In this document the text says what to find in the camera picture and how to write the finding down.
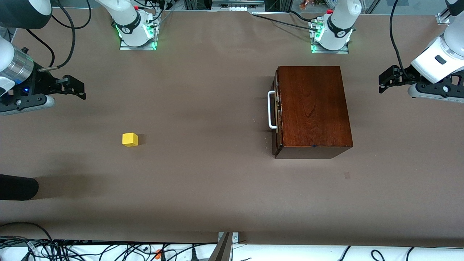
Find wooden drawer with white handle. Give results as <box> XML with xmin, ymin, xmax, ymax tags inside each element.
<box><xmin>268</xmin><ymin>67</ymin><xmax>282</xmax><ymax>157</ymax></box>

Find dark wooden cabinet box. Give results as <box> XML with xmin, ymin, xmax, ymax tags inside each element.
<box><xmin>273</xmin><ymin>66</ymin><xmax>354</xmax><ymax>159</ymax></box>

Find black rounded object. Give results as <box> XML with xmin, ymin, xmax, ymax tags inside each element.
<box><xmin>0</xmin><ymin>174</ymin><xmax>39</xmax><ymax>201</ymax></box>

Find white power strip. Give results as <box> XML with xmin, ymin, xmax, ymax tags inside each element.
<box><xmin>212</xmin><ymin>0</ymin><xmax>265</xmax><ymax>12</ymax></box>

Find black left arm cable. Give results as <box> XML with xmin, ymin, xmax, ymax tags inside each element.
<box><xmin>389</xmin><ymin>0</ymin><xmax>414</xmax><ymax>78</ymax></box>

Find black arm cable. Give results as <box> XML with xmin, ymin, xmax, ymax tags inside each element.
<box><xmin>389</xmin><ymin>0</ymin><xmax>414</xmax><ymax>78</ymax></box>
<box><xmin>25</xmin><ymin>0</ymin><xmax>92</xmax><ymax>71</ymax></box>

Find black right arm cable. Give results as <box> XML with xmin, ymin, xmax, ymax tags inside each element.
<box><xmin>25</xmin><ymin>0</ymin><xmax>92</xmax><ymax>71</ymax></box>

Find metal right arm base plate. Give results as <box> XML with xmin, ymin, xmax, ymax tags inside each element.
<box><xmin>120</xmin><ymin>36</ymin><xmax>158</xmax><ymax>51</ymax></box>

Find aluminium frame profile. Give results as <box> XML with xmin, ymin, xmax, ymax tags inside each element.
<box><xmin>436</xmin><ymin>7</ymin><xmax>452</xmax><ymax>25</ymax></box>

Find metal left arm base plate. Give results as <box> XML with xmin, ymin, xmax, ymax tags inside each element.
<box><xmin>311</xmin><ymin>20</ymin><xmax>349</xmax><ymax>54</ymax></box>

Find black cable on table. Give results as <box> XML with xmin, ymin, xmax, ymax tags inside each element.
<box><xmin>252</xmin><ymin>11</ymin><xmax>321</xmax><ymax>32</ymax></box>

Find tangle of black cables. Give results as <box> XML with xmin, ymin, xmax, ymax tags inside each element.
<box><xmin>0</xmin><ymin>222</ymin><xmax>218</xmax><ymax>261</ymax></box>

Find metal table bracket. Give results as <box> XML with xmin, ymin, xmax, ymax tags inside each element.
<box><xmin>208</xmin><ymin>232</ymin><xmax>240</xmax><ymax>261</ymax></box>

